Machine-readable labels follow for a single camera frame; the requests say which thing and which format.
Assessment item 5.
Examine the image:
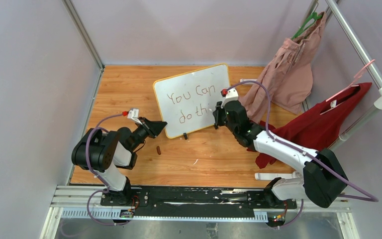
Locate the red hanging garment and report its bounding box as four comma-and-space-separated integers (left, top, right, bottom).
269, 82, 372, 151

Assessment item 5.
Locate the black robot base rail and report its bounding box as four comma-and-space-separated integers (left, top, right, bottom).
47, 184, 352, 228

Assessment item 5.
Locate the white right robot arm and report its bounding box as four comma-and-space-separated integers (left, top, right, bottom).
213, 101, 348, 208

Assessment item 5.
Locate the green clothes hanger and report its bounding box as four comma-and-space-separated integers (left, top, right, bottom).
291, 11, 323, 40

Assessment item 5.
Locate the pink clothes hanger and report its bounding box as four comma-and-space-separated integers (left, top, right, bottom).
325, 59, 375, 102

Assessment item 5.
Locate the metal clothes rack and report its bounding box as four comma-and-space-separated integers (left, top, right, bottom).
254, 0, 382, 185

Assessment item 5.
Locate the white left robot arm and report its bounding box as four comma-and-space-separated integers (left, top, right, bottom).
71, 117, 167, 206

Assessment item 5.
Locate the aluminium corner frame post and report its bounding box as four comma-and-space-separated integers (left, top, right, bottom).
62, 0, 105, 72

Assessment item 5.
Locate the pink hanging garment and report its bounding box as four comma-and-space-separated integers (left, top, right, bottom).
239, 12, 327, 122

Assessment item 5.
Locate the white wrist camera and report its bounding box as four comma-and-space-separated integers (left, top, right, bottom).
221, 88, 239, 108
127, 108, 142, 125

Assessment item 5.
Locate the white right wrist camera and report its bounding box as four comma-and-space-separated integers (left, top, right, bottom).
221, 88, 239, 108

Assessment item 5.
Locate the yellow framed whiteboard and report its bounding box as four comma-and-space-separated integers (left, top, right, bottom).
153, 63, 230, 139

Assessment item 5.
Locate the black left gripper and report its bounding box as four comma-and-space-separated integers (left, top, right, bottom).
129, 117, 167, 152

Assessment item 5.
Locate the white whiteboard eraser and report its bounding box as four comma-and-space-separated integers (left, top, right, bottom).
240, 79, 257, 85

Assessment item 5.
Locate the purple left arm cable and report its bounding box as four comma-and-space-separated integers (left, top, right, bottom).
59, 111, 129, 238

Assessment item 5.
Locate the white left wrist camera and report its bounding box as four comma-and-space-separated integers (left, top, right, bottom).
127, 108, 142, 125

